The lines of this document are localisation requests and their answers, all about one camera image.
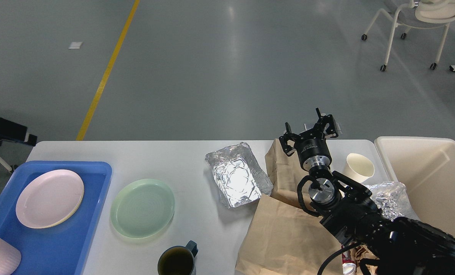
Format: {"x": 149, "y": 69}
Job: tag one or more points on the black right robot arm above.
{"x": 402, "y": 246}

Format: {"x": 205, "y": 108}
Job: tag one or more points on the crumpled brown paper ball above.
{"x": 358, "y": 253}

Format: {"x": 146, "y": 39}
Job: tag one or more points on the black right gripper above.
{"x": 312, "y": 152}

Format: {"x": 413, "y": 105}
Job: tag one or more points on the aluminium foil tray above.
{"x": 238, "y": 176}

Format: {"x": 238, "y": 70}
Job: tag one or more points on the red white crushed can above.
{"x": 349, "y": 266}

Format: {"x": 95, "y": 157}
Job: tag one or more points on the pink plate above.
{"x": 50, "y": 199}

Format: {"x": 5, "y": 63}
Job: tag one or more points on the light green plate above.
{"x": 142, "y": 208}

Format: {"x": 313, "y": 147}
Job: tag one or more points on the dark green mug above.
{"x": 178, "y": 260}

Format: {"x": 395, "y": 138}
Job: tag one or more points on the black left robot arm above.
{"x": 16, "y": 133}

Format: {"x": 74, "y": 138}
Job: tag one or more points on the blue plastic tray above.
{"x": 61, "y": 249}

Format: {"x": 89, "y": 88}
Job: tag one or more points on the crumpled foil tray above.
{"x": 392, "y": 199}

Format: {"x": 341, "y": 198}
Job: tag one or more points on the large brown paper bag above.
{"x": 284, "y": 240}

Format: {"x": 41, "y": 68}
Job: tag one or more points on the small brown paper bag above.
{"x": 285, "y": 174}

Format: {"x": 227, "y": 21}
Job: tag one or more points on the beige plastic bin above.
{"x": 426, "y": 165}

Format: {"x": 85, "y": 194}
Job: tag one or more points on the white chair on casters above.
{"x": 415, "y": 14}

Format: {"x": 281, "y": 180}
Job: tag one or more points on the upright white paper cup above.
{"x": 358, "y": 167}

